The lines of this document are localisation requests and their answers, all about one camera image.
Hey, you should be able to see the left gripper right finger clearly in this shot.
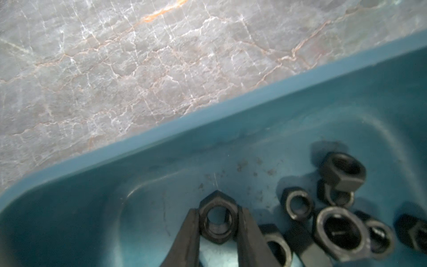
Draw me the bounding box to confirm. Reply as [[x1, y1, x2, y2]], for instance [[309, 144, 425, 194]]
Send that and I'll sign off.
[[237, 206, 280, 267]]

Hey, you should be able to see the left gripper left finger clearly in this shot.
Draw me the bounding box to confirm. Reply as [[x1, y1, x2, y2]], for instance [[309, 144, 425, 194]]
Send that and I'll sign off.
[[161, 209, 200, 267]]

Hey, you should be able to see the teal plastic storage box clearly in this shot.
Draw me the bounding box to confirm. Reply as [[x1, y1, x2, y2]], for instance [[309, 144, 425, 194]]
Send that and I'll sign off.
[[1, 31, 427, 267]]

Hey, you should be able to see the black hex nut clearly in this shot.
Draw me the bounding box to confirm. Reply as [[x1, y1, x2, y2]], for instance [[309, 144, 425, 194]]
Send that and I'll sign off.
[[319, 152, 367, 192], [259, 224, 292, 267], [394, 214, 427, 254], [280, 187, 315, 222], [312, 206, 371, 263], [285, 224, 333, 267], [355, 210, 396, 260], [317, 180, 355, 209], [199, 190, 238, 244]]

